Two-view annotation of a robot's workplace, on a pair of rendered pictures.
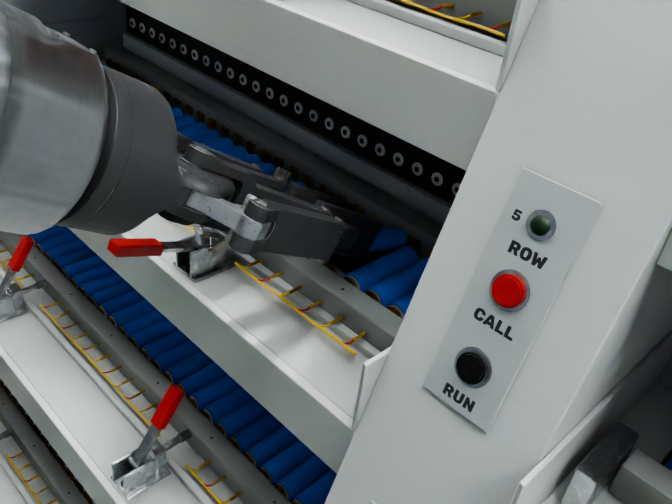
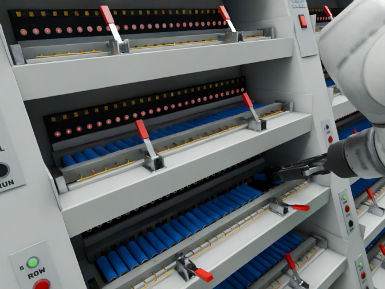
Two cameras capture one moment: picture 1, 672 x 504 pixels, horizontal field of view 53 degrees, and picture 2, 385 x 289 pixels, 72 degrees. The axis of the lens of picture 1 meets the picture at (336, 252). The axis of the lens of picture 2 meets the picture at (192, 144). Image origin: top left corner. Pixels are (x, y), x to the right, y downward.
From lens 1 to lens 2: 0.79 m
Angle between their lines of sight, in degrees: 67
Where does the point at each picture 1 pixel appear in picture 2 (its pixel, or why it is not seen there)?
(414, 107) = (301, 127)
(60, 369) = not seen: outside the picture
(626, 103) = (322, 104)
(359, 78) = (291, 131)
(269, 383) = (314, 204)
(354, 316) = (298, 181)
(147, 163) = not seen: hidden behind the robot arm
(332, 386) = (318, 189)
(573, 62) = (315, 103)
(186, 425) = (281, 269)
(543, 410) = not seen: hidden behind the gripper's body
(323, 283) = (290, 183)
